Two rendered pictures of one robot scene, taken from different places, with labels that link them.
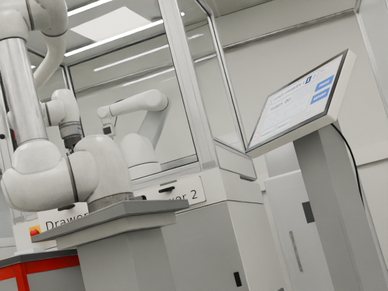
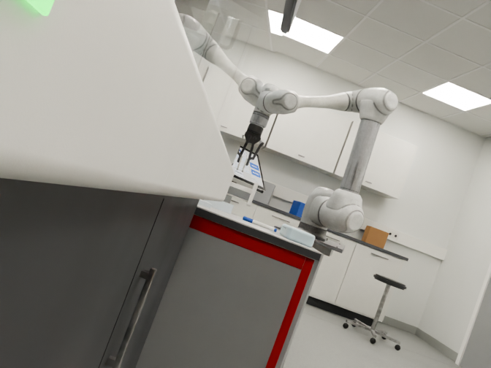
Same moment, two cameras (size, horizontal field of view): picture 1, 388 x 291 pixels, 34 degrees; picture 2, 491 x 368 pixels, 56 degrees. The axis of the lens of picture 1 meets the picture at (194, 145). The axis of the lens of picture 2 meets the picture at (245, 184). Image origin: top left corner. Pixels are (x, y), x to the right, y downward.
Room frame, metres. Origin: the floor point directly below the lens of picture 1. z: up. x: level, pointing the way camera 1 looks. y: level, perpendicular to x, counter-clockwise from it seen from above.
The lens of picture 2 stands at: (3.01, 2.68, 0.82)
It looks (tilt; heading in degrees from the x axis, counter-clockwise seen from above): 2 degrees up; 257
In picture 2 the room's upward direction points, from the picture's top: 21 degrees clockwise
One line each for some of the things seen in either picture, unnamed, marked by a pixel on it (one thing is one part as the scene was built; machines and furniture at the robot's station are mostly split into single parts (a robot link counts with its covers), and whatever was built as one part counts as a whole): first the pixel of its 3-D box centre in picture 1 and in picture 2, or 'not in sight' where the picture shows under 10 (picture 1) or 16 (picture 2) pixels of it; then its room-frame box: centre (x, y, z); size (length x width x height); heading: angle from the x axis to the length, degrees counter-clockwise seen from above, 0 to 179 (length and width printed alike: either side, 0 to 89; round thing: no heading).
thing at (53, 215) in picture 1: (72, 215); (252, 195); (2.47, 0.53, 0.87); 0.29 x 0.02 x 0.11; 76
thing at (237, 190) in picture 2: not in sight; (210, 181); (2.68, 0.48, 0.86); 0.40 x 0.26 x 0.06; 166
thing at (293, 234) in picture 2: not in sight; (297, 234); (2.42, 1.15, 0.78); 0.15 x 0.10 x 0.04; 83
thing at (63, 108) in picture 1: (62, 107); (267, 99); (2.56, 0.50, 1.34); 0.13 x 0.11 x 0.16; 103
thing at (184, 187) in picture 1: (171, 197); not in sight; (2.71, 0.15, 0.87); 0.29 x 0.02 x 0.11; 76
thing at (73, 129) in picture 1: (70, 131); (259, 120); (2.56, 0.49, 1.23); 0.09 x 0.09 x 0.06
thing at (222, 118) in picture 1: (209, 67); not in sight; (3.13, -0.17, 1.52); 0.87 x 0.01 x 0.86; 166
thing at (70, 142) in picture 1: (74, 148); (253, 134); (2.56, 0.49, 1.15); 0.08 x 0.07 x 0.09; 166
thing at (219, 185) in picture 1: (150, 213); not in sight; (3.24, 0.30, 0.87); 1.02 x 0.95 x 0.14; 76
